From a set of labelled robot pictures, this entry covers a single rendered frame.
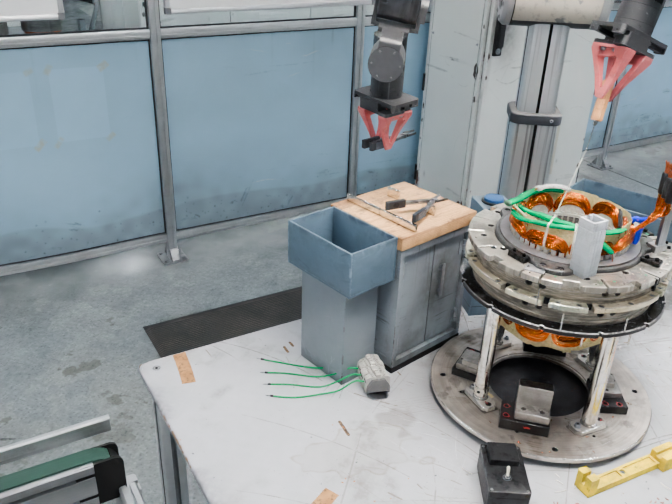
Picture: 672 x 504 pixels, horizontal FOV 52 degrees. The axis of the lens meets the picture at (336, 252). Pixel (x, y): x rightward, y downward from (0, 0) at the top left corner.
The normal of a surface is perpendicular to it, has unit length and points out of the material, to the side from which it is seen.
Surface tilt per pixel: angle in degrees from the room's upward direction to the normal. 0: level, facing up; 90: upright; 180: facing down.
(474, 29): 90
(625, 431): 0
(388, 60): 95
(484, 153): 90
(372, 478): 0
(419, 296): 90
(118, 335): 0
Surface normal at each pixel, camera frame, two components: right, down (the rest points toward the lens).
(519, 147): -0.12, 0.45
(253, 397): 0.04, -0.89
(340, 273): -0.76, 0.28
